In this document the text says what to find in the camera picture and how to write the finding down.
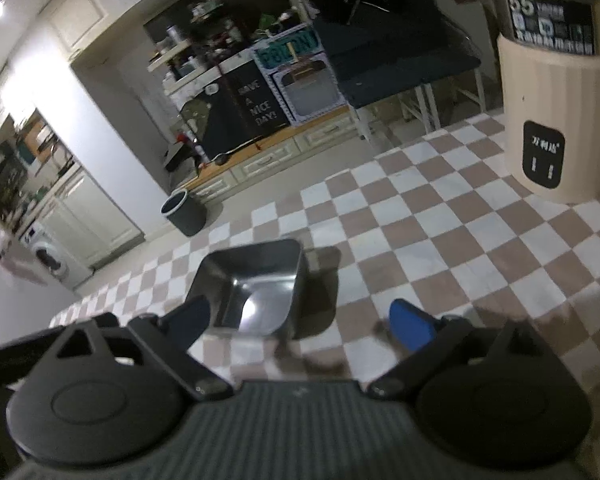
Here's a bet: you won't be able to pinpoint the cream electric kettle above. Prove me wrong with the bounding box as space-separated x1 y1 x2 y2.
495 0 600 205

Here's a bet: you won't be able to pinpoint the white kitchen cabinets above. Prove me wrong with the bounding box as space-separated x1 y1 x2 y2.
40 167 146 271

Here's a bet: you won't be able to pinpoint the white upper cabinet door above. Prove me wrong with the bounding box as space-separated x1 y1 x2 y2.
45 0 111 61

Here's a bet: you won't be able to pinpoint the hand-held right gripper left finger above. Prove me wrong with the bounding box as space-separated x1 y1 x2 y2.
47 295 233 402

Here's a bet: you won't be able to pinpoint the brown white checkered tablecloth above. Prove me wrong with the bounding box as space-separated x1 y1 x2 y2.
47 110 600 480

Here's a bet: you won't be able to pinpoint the square steel container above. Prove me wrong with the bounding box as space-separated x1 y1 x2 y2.
185 239 307 338

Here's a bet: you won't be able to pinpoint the dark trash bin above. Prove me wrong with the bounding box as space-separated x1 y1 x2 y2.
160 189 207 237

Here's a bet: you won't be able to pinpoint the white washing machine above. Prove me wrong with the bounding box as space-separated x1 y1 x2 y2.
20 222 93 288

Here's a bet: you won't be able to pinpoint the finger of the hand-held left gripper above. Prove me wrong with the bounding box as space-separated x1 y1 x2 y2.
93 312 122 333

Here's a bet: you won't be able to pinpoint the black lettered board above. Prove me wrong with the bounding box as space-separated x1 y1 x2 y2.
177 57 293 158

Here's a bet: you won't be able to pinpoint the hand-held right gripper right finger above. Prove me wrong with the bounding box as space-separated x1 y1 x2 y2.
367 298 556 402

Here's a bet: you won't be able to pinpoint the dark blue sofa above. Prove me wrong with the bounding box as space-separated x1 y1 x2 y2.
312 0 486 133

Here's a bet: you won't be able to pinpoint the white box with teal label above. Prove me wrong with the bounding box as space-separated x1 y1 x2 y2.
250 27 351 126

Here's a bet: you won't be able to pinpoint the low drawer cabinet wooden top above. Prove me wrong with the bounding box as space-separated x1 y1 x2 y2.
185 105 371 206

